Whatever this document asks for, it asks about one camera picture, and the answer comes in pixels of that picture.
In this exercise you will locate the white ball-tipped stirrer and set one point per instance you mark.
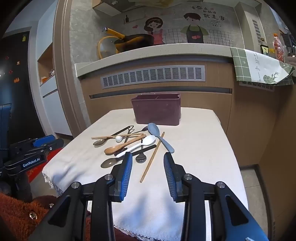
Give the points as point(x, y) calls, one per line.
point(118, 138)

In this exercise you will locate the red-capped spice bottle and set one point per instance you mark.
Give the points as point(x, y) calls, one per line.
point(278, 47)

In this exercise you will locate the white wall cabinet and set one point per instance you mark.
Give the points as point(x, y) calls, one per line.
point(46, 76)

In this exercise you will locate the person's orange knit sweater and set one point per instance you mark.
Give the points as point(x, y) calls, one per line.
point(18, 215)

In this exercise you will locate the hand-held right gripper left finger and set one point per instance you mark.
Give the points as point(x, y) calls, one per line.
point(124, 178)

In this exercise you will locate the purple plastic utensil holder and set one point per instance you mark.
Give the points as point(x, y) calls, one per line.
point(156, 111)

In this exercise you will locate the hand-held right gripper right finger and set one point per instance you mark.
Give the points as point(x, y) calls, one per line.
point(170, 178)

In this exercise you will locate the white plastic spoon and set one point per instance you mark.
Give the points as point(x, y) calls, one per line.
point(148, 140)

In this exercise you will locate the black storage rack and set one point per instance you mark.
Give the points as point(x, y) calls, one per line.
point(290, 41)

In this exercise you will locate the cartoon couple wall sticker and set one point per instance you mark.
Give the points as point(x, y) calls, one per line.
point(194, 25)

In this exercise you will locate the black refrigerator with magnets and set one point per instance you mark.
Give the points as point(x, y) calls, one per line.
point(16, 92)

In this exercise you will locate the wooden chopstick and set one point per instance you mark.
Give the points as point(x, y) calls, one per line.
point(152, 156)
point(104, 137)

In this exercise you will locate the glass lid with yellow rim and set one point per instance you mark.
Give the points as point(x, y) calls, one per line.
point(101, 47)

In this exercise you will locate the red floor mat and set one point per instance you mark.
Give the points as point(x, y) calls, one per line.
point(38, 169)

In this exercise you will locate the blue-grey plastic spoon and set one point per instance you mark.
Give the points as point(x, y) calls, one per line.
point(153, 129)

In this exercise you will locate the grey wall vent panel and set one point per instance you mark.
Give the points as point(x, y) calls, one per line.
point(257, 30)

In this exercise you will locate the green checked towel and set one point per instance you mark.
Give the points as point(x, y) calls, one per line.
point(254, 67)

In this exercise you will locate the small picture frame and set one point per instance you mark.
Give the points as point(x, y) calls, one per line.
point(264, 50)

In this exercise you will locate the grey stone counter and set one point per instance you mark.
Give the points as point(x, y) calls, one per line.
point(150, 55)

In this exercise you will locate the white tablecloth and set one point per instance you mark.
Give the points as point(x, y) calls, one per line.
point(196, 143)

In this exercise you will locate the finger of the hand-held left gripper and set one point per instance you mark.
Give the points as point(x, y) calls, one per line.
point(54, 144)
point(42, 141)

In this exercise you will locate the long grey vent grille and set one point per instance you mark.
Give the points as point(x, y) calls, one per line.
point(152, 76)

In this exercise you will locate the wooden spoon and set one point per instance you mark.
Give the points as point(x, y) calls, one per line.
point(112, 150)

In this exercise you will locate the short grey vent grille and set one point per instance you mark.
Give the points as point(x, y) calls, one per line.
point(256, 86)

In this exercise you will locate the blue chair back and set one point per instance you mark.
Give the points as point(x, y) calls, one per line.
point(5, 125)

